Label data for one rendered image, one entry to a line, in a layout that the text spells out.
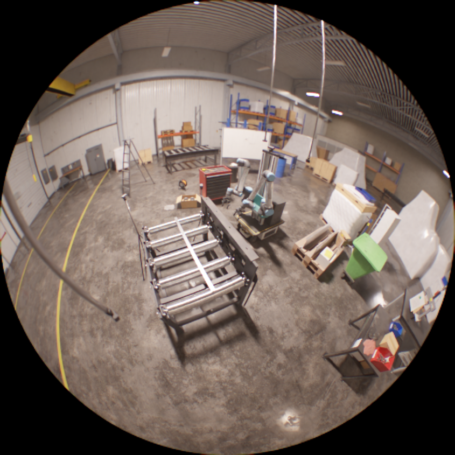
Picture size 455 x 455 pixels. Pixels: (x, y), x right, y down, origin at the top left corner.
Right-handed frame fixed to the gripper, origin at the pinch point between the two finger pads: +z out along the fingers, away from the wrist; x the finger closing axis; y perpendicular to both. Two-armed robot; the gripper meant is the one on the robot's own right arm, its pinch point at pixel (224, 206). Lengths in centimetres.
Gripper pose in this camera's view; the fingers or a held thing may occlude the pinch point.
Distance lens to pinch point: 264.2
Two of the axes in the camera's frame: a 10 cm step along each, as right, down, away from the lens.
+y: 7.0, -0.4, 7.2
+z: -2.9, 9.0, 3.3
